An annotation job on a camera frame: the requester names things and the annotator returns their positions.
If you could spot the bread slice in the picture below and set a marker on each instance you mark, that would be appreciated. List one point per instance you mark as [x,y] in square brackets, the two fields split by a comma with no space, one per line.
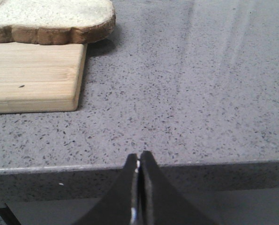
[56,22]

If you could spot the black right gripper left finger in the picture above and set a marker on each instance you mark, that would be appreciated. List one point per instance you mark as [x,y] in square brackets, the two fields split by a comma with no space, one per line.
[119,206]

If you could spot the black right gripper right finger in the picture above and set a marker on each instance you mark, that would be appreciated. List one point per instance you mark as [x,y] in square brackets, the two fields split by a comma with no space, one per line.
[162,204]

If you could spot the wooden cutting board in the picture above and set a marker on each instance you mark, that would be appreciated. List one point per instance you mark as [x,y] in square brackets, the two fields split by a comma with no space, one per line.
[40,78]

